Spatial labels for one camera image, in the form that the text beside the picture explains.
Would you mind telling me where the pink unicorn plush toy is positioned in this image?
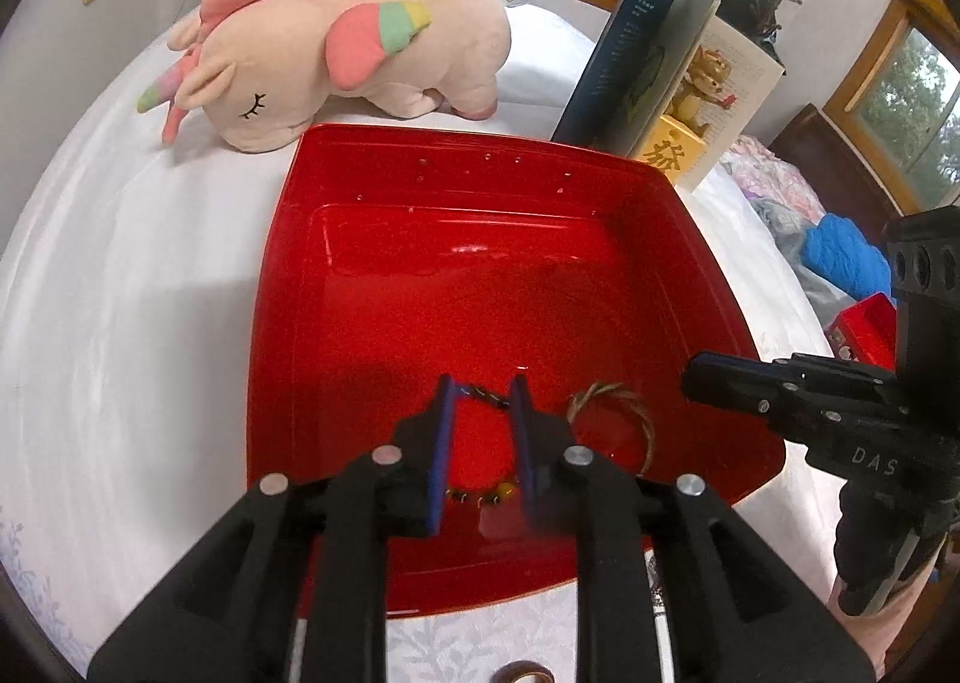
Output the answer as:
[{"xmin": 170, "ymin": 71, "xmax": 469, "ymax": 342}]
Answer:
[{"xmin": 136, "ymin": 0, "xmax": 513, "ymax": 154}]

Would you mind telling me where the beaded bracelet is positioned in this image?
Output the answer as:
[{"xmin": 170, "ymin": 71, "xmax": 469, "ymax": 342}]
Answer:
[{"xmin": 446, "ymin": 383, "xmax": 520, "ymax": 509}]

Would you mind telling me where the floral blanket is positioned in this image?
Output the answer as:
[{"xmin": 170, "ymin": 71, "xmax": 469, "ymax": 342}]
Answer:
[{"xmin": 720, "ymin": 136, "xmax": 826, "ymax": 234}]

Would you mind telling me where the dark blue open book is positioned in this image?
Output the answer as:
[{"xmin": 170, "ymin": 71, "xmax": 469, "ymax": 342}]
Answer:
[{"xmin": 551, "ymin": 0, "xmax": 786, "ymax": 193}]

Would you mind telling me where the person's right forearm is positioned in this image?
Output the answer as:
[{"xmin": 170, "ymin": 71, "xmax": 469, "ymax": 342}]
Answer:
[{"xmin": 829, "ymin": 563, "xmax": 950, "ymax": 661}]

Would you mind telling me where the brown ring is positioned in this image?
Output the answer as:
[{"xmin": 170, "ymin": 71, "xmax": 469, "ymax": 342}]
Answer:
[{"xmin": 491, "ymin": 660, "xmax": 556, "ymax": 683}]

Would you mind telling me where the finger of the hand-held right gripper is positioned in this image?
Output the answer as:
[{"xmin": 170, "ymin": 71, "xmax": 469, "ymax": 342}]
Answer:
[
  {"xmin": 681, "ymin": 351, "xmax": 908, "ymax": 452},
  {"xmin": 739, "ymin": 353, "xmax": 899, "ymax": 386}
]

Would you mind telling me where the blue cloth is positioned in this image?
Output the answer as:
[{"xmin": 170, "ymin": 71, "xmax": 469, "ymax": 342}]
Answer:
[{"xmin": 806, "ymin": 213, "xmax": 893, "ymax": 302}]

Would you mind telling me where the red plastic tray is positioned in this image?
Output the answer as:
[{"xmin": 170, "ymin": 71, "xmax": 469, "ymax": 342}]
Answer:
[{"xmin": 246, "ymin": 123, "xmax": 787, "ymax": 615}]

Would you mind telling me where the golden figurine on yellow base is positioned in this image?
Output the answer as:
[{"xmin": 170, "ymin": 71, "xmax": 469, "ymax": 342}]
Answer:
[{"xmin": 643, "ymin": 46, "xmax": 740, "ymax": 189}]

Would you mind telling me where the dark wooden headboard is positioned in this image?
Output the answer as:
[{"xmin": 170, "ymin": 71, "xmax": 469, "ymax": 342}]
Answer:
[{"xmin": 772, "ymin": 104, "xmax": 923, "ymax": 219}]

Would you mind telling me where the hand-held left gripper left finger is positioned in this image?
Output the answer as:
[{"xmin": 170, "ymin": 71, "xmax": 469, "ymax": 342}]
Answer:
[{"xmin": 86, "ymin": 374, "xmax": 460, "ymax": 683}]

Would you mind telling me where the small red box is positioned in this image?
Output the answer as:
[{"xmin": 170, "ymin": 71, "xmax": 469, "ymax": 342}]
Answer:
[{"xmin": 823, "ymin": 293, "xmax": 899, "ymax": 369}]

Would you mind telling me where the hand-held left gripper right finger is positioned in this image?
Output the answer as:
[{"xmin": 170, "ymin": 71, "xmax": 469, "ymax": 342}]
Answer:
[{"xmin": 510, "ymin": 374, "xmax": 878, "ymax": 683}]

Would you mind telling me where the woven straw ring bracelet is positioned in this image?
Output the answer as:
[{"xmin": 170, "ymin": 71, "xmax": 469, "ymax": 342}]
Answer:
[{"xmin": 564, "ymin": 381, "xmax": 659, "ymax": 478}]

